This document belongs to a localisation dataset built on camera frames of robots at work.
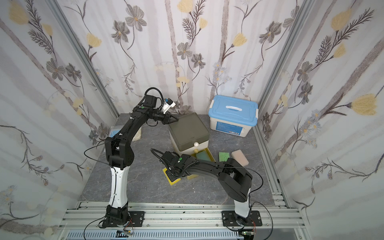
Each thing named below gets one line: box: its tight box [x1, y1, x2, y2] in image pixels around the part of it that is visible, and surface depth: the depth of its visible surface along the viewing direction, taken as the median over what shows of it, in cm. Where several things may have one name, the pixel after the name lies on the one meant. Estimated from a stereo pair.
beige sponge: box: [231, 149, 249, 167], surface depth 100 cm
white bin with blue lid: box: [208, 95, 259, 138], surface depth 103 cm
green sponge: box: [218, 152, 230, 162], surface depth 97 cm
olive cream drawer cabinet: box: [168, 112, 210, 155], surface depth 90 cm
